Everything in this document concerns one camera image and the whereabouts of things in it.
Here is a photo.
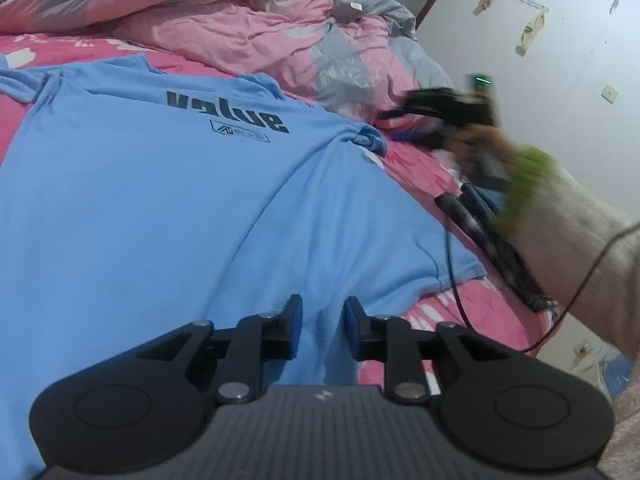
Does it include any light blue printed t-shirt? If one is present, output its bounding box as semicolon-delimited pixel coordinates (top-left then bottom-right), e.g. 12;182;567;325
0;52;488;480

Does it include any gloved right hand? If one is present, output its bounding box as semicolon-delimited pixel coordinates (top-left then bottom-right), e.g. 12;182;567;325
445;126;639;359

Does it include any pink and grey quilt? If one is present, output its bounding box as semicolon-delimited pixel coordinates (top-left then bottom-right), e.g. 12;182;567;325
1;0;450;122

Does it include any pink floral bed blanket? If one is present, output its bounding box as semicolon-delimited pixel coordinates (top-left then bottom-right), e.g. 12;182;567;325
0;30;557;391

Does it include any white wall hook rack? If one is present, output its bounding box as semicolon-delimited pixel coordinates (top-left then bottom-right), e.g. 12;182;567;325
472;0;550;58

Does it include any white wall switch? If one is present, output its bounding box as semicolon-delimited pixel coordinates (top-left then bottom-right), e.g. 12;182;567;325
601;84;618;104

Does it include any black cable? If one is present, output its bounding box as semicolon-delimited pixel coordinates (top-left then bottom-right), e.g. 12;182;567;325
444;221;640;354

